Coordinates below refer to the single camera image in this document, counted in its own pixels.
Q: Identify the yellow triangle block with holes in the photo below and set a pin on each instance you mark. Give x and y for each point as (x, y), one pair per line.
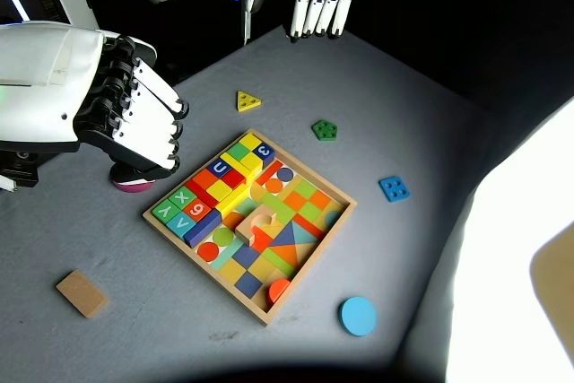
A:
(246, 102)

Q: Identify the green pentagon block with holes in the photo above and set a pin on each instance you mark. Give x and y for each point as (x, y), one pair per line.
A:
(325, 132)

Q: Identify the tan rectangular wooden block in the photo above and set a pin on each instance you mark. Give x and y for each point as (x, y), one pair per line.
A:
(82, 293)

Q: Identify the blue square block with holes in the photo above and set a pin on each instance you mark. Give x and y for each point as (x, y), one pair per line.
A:
(394, 188)

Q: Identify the thin grey pole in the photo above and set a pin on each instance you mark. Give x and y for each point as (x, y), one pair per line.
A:
(247, 26)

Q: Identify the magenta disc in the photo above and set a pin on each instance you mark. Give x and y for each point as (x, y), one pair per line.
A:
(132, 188)

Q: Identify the grey table cloth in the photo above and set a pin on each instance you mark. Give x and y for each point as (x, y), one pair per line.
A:
(403, 109)

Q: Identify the green cube with Y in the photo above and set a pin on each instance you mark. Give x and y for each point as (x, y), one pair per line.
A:
(165, 211)

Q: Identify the green cube with X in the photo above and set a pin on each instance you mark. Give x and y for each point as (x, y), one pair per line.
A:
(181, 197)

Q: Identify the yellow cube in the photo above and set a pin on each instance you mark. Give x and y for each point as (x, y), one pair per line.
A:
(220, 189)
(251, 141)

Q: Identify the blue cube with U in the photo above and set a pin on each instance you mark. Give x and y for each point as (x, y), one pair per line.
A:
(220, 168)

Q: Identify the teal cube with V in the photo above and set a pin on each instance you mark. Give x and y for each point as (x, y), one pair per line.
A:
(181, 223)

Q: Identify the blue cube with 3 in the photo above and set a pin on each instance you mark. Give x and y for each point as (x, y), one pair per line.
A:
(264, 150)

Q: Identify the orange cube with 6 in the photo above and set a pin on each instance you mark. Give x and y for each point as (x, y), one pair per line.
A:
(196, 210)

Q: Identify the red cube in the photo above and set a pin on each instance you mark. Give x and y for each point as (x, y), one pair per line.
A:
(233, 179)

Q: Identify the wooden puzzle tray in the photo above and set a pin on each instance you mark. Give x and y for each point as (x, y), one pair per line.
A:
(309, 209)

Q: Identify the light blue disc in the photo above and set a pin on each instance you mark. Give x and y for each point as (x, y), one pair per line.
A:
(358, 315)

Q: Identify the tan object at edge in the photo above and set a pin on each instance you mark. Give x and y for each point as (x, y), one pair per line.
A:
(553, 289)

